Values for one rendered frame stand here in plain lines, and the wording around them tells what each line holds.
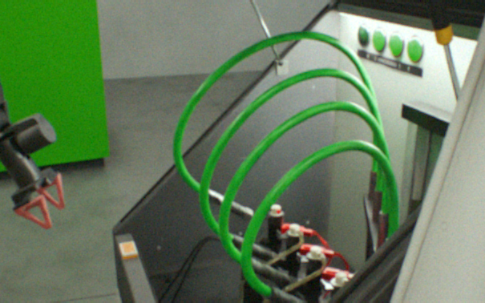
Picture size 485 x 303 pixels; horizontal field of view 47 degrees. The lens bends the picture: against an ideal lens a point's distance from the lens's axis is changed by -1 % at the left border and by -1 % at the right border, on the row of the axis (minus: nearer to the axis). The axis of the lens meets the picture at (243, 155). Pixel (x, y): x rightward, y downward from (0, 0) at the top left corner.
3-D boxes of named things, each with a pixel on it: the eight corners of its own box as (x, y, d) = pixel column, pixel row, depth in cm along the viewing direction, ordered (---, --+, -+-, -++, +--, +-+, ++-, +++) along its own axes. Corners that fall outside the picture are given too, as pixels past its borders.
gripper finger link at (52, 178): (77, 198, 132) (55, 165, 129) (69, 212, 125) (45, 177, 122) (53, 210, 133) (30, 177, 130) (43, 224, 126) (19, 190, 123)
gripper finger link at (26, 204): (69, 212, 125) (45, 176, 122) (59, 226, 118) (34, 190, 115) (43, 224, 126) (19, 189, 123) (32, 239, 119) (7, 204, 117)
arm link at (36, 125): (-13, 111, 122) (-31, 122, 114) (30, 86, 120) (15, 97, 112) (18, 157, 126) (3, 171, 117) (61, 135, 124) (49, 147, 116)
